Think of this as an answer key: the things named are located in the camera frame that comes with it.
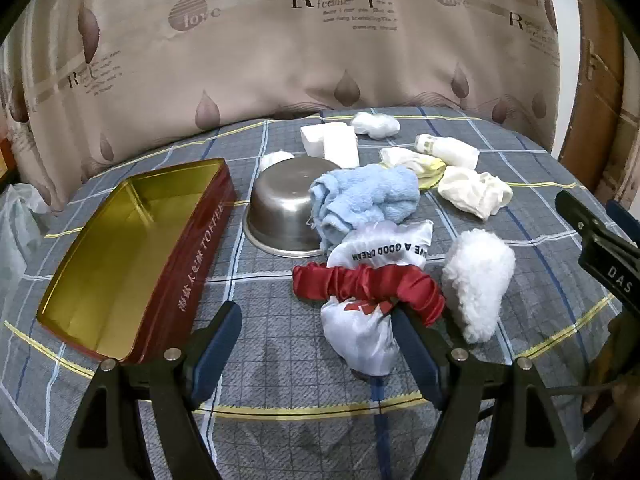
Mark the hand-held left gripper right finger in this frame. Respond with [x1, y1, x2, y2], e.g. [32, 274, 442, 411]
[392, 307, 576, 480]

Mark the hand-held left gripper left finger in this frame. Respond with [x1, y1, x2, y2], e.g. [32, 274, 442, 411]
[56, 301, 243, 480]

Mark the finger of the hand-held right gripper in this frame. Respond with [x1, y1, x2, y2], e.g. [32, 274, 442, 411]
[555, 190, 608, 247]

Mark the white satin printed cloth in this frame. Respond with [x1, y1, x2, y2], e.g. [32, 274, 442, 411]
[320, 219, 433, 377]

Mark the red satin scrunchie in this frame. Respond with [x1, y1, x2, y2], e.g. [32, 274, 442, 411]
[292, 262, 447, 328]

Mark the white fluffy fleece piece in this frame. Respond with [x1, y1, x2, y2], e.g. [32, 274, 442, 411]
[441, 229, 517, 344]

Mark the cream sock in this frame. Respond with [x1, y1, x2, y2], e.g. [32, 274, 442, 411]
[437, 166, 514, 222]

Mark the red and gold tin box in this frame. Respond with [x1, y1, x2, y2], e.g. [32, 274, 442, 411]
[36, 158, 237, 365]

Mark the light blue towel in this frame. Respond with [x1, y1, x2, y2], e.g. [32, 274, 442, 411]
[307, 163, 421, 253]

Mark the white and yellow sock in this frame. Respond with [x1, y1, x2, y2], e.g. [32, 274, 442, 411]
[378, 146, 447, 191]

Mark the white sponge block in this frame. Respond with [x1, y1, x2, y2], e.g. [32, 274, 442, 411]
[300, 124, 328, 157]
[322, 122, 361, 169]

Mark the white balled cloth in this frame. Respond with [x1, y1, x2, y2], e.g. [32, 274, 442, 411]
[350, 111, 401, 139]

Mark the brown wooden door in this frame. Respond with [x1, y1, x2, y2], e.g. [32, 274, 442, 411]
[557, 0, 640, 196]

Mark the stainless steel bowl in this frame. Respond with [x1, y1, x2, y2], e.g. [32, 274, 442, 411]
[242, 156, 346, 259]

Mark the small white cloth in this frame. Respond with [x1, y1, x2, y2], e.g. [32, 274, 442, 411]
[258, 151, 296, 173]

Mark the translucent plastic sheet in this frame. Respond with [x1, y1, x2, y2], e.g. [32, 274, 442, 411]
[0, 182, 51, 311]

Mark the beige leaf print curtain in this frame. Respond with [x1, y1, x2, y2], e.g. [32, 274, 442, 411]
[0, 0, 561, 211]

